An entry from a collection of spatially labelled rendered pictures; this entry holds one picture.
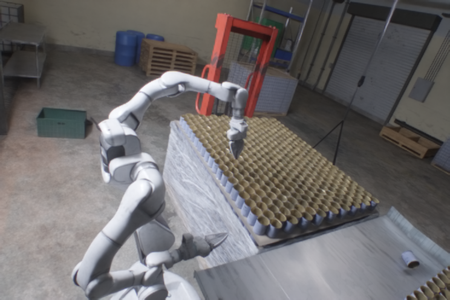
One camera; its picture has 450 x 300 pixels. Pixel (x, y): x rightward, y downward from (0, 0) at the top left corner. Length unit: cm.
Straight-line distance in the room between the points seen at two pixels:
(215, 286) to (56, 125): 356
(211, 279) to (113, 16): 915
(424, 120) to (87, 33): 1114
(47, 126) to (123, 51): 483
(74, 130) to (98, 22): 591
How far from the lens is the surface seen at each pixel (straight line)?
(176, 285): 212
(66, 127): 435
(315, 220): 172
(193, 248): 123
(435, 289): 181
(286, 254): 148
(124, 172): 94
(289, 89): 731
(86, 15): 975
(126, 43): 868
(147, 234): 121
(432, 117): 1062
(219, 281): 125
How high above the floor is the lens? 206
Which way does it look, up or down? 26 degrees down
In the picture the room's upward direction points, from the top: 16 degrees clockwise
